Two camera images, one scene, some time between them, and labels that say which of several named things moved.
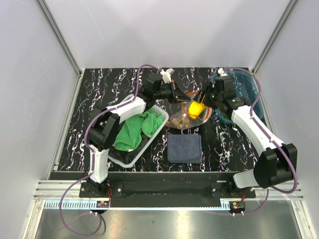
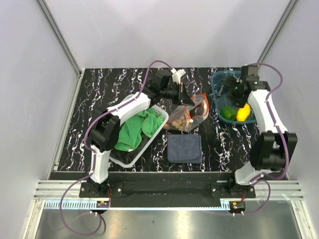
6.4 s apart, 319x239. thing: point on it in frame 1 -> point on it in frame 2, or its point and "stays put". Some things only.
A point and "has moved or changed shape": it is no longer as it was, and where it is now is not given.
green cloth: [128, 138] stays put
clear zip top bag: [193, 113] has moved or changed shape
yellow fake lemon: [195, 108] has moved or changed shape
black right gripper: [208, 87] -> [230, 82]
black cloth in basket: [126, 156] stays put
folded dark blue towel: [184, 149] stays put
